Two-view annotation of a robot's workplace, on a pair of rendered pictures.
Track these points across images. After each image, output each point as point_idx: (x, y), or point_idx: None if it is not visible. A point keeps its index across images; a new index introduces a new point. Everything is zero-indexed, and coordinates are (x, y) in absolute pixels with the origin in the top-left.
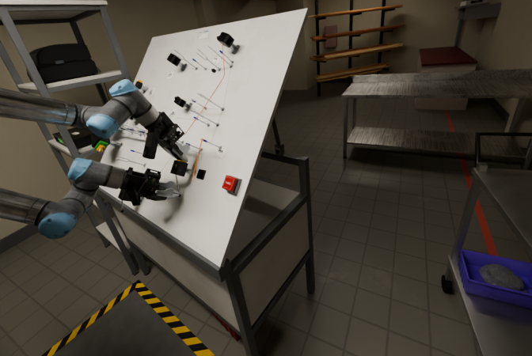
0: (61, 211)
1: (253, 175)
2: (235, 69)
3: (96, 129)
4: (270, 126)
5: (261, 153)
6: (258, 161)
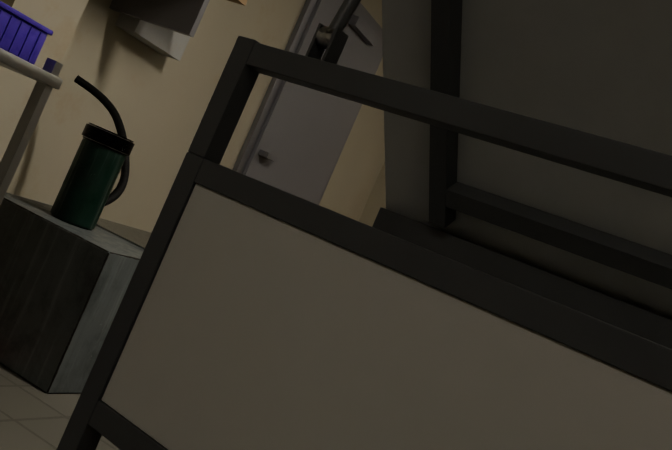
0: None
1: (384, 68)
2: None
3: None
4: None
5: (382, 26)
6: (383, 43)
